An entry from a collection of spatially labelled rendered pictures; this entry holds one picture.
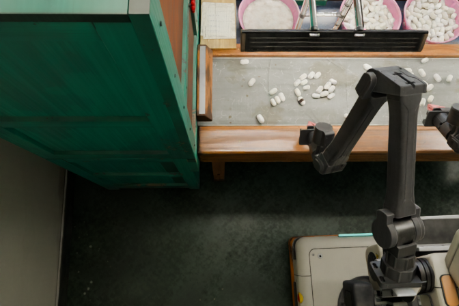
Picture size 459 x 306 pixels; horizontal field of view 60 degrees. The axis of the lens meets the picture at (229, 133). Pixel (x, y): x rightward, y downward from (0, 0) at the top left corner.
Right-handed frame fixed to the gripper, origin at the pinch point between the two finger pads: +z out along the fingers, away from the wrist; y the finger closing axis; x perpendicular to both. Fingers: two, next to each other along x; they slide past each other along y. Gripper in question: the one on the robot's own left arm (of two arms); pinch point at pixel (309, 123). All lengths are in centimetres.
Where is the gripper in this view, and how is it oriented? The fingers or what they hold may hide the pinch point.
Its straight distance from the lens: 150.5
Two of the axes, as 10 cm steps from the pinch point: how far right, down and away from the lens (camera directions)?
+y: -10.0, 0.0, -0.2
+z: -0.2, -5.5, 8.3
